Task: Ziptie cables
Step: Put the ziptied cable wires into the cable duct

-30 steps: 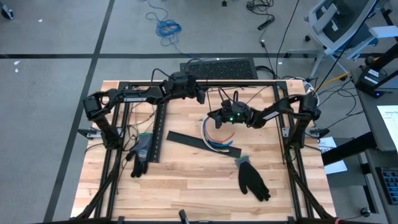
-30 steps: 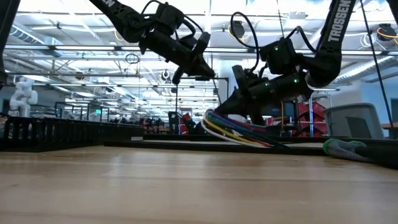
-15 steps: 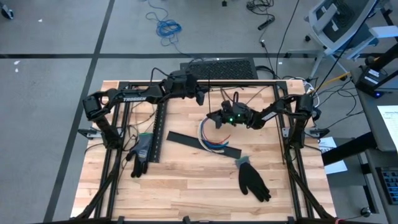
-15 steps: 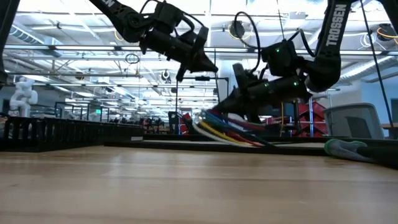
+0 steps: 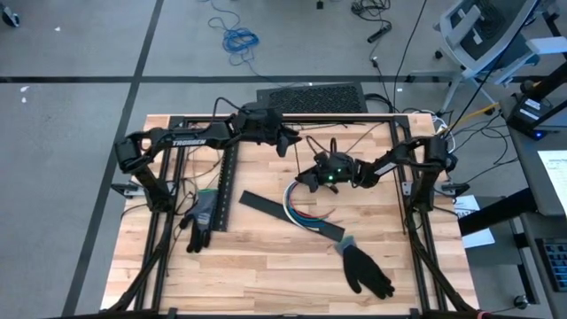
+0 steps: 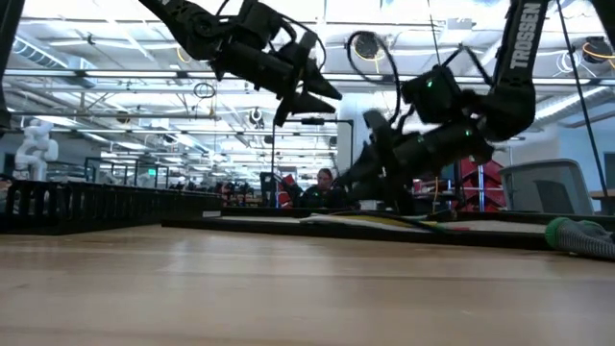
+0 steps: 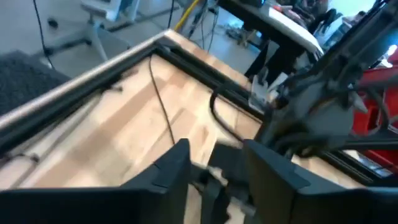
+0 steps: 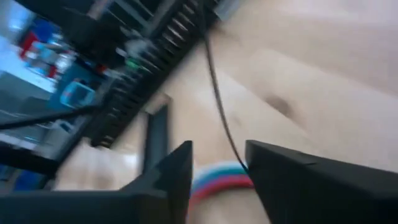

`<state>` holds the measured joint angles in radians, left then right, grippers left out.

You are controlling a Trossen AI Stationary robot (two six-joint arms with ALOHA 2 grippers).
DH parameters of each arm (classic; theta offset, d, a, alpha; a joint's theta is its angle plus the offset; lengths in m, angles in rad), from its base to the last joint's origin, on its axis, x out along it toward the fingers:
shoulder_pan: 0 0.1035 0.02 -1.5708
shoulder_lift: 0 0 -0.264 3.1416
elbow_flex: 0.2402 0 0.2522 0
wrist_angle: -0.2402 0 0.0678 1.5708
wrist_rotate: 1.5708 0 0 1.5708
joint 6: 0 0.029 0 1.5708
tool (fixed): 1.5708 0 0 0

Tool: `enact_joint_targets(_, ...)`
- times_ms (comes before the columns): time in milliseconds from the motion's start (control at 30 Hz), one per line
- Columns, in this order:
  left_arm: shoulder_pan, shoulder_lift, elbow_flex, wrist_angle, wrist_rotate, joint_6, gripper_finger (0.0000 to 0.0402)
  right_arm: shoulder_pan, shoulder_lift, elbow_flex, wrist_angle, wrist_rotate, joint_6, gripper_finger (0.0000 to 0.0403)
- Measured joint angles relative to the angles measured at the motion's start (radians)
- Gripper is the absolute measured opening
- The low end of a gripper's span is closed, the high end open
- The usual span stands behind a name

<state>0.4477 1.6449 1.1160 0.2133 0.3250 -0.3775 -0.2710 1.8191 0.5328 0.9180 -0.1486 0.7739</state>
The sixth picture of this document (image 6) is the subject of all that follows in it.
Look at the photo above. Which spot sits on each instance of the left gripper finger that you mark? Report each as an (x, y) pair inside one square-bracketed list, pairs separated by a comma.
[(322, 84), (307, 106)]

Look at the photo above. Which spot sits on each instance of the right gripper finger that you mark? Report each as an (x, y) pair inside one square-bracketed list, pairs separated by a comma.
[(379, 197), (360, 168)]

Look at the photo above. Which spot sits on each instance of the black duct cover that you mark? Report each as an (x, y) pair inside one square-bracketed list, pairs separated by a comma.
[(336, 233)]

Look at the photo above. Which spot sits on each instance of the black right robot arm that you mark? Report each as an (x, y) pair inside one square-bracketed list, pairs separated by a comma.
[(521, 48)]

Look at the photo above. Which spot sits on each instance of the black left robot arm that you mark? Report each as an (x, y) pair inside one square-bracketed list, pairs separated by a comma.
[(192, 29)]

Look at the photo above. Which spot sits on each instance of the white building column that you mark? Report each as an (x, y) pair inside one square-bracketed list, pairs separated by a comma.
[(346, 139)]

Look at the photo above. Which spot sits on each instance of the rack of red bins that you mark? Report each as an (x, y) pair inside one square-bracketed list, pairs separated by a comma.
[(492, 178)]

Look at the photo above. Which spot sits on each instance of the grey mesh office chair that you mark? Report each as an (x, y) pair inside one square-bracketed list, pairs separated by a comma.
[(552, 173)]

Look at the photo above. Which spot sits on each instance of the long ceiling light bar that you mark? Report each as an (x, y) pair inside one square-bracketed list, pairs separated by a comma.
[(120, 74)]

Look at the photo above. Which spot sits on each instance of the black background camera frame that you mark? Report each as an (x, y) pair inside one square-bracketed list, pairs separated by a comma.
[(312, 120)]

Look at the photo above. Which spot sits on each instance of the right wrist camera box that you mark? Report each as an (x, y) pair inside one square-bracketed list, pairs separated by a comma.
[(379, 130)]

